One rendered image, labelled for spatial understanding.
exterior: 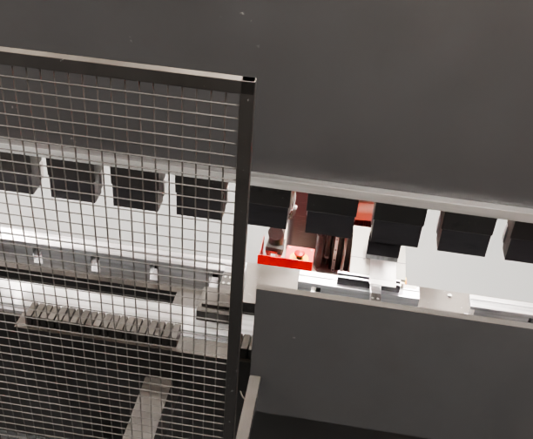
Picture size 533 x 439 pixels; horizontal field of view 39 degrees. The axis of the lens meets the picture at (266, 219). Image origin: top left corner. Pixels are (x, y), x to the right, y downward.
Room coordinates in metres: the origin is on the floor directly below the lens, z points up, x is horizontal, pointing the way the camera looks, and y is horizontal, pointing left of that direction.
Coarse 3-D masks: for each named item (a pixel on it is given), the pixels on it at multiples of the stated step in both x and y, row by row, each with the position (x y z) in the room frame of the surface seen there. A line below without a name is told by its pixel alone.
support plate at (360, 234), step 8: (360, 232) 2.13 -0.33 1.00; (368, 232) 2.13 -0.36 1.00; (352, 240) 2.08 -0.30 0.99; (360, 240) 2.07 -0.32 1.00; (352, 248) 2.03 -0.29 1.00; (360, 248) 2.03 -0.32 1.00; (360, 256) 1.99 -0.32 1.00; (400, 256) 2.01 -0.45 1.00; (352, 264) 1.94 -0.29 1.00; (360, 264) 1.95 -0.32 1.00; (368, 264) 1.95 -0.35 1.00; (400, 264) 1.96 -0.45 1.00; (352, 272) 1.90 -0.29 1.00; (360, 272) 1.91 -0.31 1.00; (368, 272) 1.91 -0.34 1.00; (400, 272) 1.92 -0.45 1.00
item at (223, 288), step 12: (228, 264) 1.89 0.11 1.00; (228, 276) 1.83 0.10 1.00; (204, 288) 1.74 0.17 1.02; (216, 288) 1.73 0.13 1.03; (228, 288) 1.77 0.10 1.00; (216, 300) 1.68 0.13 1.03; (228, 300) 1.68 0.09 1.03; (204, 312) 1.64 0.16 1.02; (216, 312) 1.64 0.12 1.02; (228, 312) 1.64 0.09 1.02
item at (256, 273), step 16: (208, 256) 2.08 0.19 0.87; (0, 272) 1.94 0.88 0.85; (32, 272) 1.93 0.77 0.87; (48, 272) 1.93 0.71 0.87; (64, 272) 1.94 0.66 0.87; (256, 272) 2.02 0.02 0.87; (272, 272) 2.02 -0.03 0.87; (288, 272) 2.03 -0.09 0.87; (96, 288) 1.91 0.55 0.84; (112, 288) 1.90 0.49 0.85; (144, 288) 1.89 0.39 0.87; (160, 288) 1.89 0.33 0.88; (176, 288) 1.90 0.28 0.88; (432, 288) 2.00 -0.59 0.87; (432, 304) 1.92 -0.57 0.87; (448, 304) 1.93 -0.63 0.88; (464, 304) 1.93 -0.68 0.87
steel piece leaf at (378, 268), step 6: (372, 264) 1.95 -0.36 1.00; (378, 264) 1.95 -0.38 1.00; (384, 264) 1.95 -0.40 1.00; (390, 264) 1.96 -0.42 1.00; (372, 270) 1.92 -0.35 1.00; (378, 270) 1.92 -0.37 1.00; (384, 270) 1.92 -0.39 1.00; (390, 270) 1.92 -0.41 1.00; (372, 276) 1.89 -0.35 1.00; (378, 276) 1.89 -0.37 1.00; (384, 276) 1.89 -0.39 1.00; (390, 276) 1.89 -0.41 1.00
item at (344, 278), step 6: (342, 276) 1.88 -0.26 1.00; (348, 276) 1.89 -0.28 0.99; (354, 276) 1.89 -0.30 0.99; (360, 276) 1.89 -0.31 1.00; (366, 276) 1.89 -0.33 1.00; (342, 282) 1.87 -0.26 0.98; (348, 282) 1.87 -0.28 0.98; (354, 282) 1.87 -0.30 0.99; (360, 282) 1.87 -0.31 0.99; (366, 282) 1.86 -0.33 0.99; (396, 282) 1.88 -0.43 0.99; (384, 288) 1.86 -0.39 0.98; (390, 288) 1.86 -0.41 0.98; (396, 288) 1.86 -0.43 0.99
